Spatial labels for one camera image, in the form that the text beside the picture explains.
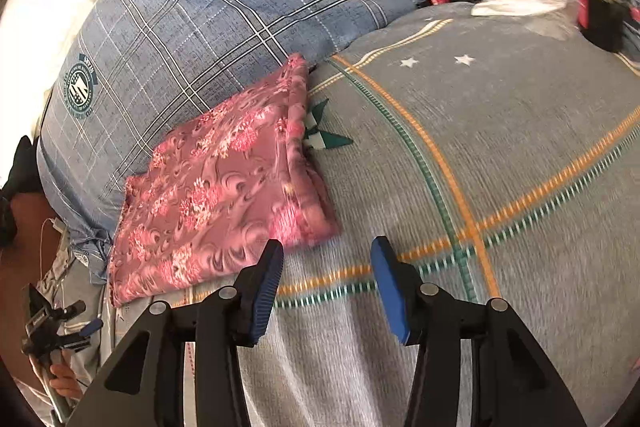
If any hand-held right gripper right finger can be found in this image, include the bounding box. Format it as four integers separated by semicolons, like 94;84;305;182
371;236;588;427

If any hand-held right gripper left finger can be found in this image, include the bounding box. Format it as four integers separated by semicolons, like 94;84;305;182
65;239;285;427

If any person's left hand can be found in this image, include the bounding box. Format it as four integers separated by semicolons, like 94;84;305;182
50;349;85;400

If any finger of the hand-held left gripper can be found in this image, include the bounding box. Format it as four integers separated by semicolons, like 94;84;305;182
62;318;104;349
52;301;87;319

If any pink floral shirt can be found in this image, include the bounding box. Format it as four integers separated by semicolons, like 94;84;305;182
107;53;343;308

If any dark cloth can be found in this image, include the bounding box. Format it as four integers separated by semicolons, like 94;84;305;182
0;136;47;248

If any light grey patterned cloth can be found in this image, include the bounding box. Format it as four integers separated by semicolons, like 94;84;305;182
45;222;123;408

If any grey checked bed sheet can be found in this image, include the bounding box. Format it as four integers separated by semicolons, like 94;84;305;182
100;2;640;427

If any white plastic bag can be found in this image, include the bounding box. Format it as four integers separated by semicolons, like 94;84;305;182
471;0;568;18

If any blue plaid quilt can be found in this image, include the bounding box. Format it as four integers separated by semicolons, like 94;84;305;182
37;0;506;238

